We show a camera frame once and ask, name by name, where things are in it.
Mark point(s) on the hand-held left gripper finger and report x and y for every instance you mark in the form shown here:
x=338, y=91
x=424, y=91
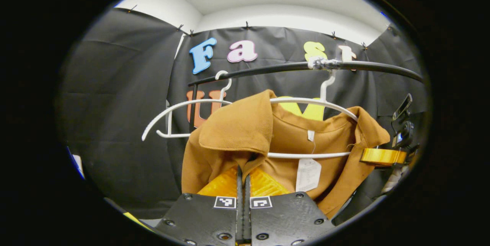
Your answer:
x=239, y=215
x=247, y=215

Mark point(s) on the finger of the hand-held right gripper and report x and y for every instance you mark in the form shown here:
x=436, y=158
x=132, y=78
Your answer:
x=383, y=157

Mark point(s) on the brown shirt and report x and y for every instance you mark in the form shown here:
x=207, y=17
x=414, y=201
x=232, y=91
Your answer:
x=237, y=131

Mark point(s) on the white plastic hanger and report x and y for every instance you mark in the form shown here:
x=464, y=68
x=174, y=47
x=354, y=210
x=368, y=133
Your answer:
x=172, y=109
x=325, y=104

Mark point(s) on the black clothes rack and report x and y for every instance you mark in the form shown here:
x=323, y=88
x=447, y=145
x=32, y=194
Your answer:
x=268, y=69

